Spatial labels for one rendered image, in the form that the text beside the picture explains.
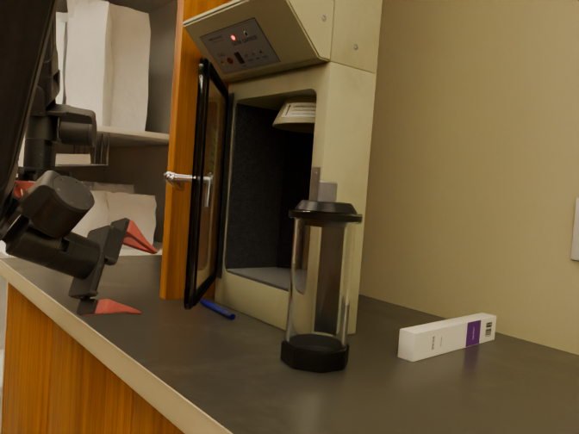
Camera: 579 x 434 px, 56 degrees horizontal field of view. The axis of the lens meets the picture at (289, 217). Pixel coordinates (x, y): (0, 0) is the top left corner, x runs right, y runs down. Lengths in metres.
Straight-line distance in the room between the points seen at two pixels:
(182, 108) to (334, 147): 0.39
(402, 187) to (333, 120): 0.47
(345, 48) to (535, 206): 0.49
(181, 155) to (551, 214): 0.75
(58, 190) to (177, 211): 0.49
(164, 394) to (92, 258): 0.21
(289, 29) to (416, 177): 0.55
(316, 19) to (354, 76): 0.12
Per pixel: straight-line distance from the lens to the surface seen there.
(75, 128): 1.13
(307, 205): 0.77
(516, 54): 1.24
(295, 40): 0.93
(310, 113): 1.01
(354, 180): 0.96
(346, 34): 0.97
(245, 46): 1.04
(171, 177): 0.90
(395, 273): 1.37
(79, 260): 0.79
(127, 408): 0.93
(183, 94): 1.19
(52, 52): 1.11
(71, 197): 0.73
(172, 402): 0.71
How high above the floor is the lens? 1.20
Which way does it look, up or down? 3 degrees down
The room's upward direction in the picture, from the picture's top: 4 degrees clockwise
